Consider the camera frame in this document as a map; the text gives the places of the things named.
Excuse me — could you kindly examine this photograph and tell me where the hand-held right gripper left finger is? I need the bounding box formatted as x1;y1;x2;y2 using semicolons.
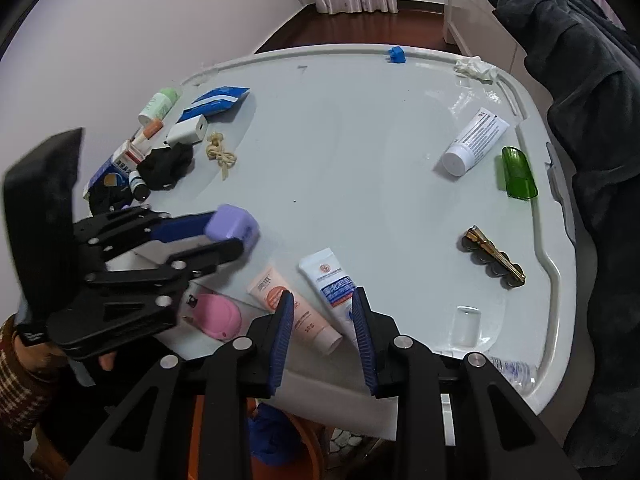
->
65;290;296;480

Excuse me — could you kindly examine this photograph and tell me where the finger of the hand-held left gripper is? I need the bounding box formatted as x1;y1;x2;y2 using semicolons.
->
82;237;246;291
72;204;218;261

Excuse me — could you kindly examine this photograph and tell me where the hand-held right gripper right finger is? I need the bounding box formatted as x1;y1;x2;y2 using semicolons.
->
350;287;583;480

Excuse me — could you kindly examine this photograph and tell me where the purple small case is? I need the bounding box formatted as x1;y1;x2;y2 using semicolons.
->
205;203;261;261

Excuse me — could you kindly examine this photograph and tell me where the blue mesh bath sponge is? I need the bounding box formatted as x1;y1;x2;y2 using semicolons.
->
247;402;301;466

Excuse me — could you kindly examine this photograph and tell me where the orange plastic bin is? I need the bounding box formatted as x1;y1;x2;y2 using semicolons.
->
190;395;326;480

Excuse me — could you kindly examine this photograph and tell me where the clear plastic bottle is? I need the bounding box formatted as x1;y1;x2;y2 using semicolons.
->
487;356;540;387

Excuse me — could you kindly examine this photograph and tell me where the person's left forearm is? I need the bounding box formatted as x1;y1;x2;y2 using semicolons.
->
0;316;58;443

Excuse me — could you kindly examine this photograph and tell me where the person's left hand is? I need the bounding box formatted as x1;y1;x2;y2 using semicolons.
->
15;337;118;373

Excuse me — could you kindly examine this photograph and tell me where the peach white cream tube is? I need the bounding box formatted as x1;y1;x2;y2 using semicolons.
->
247;265;343;356

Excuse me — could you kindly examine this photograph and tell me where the small dark bottle white cap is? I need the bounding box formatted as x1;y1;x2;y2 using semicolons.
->
127;170;150;200

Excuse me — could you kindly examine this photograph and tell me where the black sock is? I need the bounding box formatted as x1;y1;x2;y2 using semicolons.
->
89;187;133;213
137;142;195;191

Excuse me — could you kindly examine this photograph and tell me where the pink small case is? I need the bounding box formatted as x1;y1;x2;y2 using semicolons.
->
182;292;243;342

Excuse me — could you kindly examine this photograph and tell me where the white blue cream tube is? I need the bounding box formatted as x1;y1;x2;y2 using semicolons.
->
298;247;371;351

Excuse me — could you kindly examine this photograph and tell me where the blue white medicine box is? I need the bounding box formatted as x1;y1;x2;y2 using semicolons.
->
82;139;146;201

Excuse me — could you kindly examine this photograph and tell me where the white charger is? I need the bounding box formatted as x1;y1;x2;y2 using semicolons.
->
166;114;208;147

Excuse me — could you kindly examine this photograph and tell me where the rose gold lipstick tube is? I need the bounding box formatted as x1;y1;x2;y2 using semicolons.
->
135;119;165;143

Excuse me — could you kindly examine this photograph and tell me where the green white lotion bottle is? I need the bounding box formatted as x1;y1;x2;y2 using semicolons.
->
137;86;181;128

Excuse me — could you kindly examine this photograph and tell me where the blue tissue packet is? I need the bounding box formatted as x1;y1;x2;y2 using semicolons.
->
177;85;251;123

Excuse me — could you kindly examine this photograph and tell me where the gold hair clip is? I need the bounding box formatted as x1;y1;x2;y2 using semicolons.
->
460;226;527;289

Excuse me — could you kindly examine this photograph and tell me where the green transparent cap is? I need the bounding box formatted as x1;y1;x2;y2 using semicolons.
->
501;146;541;201

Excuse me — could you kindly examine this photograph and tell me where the white tube black print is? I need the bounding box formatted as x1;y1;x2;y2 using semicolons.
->
441;107;511;178

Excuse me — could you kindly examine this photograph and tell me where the clear plastic wrapper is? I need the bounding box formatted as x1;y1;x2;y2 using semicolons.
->
453;56;498;83

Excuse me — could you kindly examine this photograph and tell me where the beige knotted rope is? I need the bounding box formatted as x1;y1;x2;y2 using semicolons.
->
206;131;238;181

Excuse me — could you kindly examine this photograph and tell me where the white bed frame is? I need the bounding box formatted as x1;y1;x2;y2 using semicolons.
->
442;0;531;76

